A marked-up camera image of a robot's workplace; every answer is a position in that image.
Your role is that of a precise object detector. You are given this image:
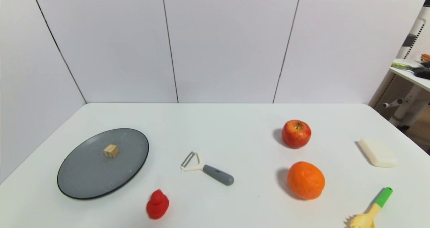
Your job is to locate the orange fruit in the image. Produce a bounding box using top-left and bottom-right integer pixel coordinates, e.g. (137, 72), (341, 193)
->
(287, 161), (326, 200)

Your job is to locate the gray round plate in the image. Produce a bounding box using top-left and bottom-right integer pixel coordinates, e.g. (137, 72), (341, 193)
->
(57, 128), (149, 200)

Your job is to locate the black object on desk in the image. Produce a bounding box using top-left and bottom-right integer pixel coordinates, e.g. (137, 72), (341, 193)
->
(413, 67), (430, 80)

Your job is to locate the red rubber duck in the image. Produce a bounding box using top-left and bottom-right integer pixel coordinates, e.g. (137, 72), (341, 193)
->
(146, 189), (170, 220)

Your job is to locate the red apple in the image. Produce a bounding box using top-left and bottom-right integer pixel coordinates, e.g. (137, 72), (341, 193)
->
(282, 120), (312, 149)

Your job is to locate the white side desk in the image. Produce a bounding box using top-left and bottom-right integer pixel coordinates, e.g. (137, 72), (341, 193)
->
(382, 58), (430, 127)

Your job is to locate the small wooden cube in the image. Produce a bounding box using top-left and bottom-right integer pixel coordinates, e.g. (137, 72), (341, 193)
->
(103, 144), (119, 158)

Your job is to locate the cream white soap bar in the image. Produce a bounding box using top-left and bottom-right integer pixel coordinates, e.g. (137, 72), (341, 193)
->
(358, 139), (398, 168)

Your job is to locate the green handled pasta spoon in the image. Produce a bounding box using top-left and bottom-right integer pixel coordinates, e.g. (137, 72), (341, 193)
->
(348, 187), (393, 228)

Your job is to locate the gray handled vegetable peeler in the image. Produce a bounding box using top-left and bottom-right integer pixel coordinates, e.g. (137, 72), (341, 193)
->
(180, 151), (235, 186)

